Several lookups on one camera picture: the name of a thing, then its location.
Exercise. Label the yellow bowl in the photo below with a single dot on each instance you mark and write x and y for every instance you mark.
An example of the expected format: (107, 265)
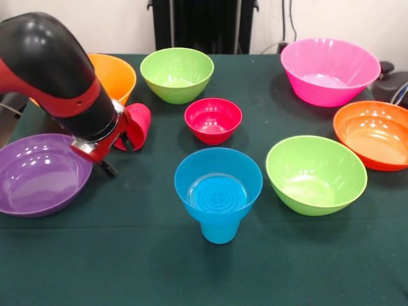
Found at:
(114, 76)

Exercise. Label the orange bowl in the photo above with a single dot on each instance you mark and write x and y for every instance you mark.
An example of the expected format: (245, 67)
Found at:
(373, 130)

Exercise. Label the black office chair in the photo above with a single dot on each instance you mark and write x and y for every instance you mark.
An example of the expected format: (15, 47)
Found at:
(9, 106)
(390, 86)

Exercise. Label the green bowl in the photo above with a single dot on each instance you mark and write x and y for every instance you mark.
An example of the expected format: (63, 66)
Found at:
(315, 172)
(177, 68)

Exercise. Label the dark green tablecloth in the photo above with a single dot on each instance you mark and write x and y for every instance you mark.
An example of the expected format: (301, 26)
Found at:
(127, 271)

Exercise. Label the red bowl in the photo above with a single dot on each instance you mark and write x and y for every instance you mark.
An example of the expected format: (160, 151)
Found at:
(213, 121)

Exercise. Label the blue bowl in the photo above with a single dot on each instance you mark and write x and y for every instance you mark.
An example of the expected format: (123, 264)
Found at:
(220, 169)

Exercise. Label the red cup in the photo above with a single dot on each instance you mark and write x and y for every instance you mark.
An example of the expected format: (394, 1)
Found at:
(138, 122)

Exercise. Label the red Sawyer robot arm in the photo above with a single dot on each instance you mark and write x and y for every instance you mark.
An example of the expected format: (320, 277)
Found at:
(48, 63)

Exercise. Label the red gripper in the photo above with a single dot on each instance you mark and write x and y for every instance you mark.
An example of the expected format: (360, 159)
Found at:
(102, 148)

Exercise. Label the blue cup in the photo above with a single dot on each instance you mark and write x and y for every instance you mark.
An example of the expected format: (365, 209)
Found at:
(220, 234)

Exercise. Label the purple bowl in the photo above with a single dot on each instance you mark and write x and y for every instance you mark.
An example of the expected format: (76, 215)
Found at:
(38, 178)

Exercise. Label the pink bowl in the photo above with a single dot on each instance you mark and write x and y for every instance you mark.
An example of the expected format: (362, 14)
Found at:
(331, 63)

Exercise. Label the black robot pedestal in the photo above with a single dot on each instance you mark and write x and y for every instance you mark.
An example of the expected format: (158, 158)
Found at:
(204, 25)

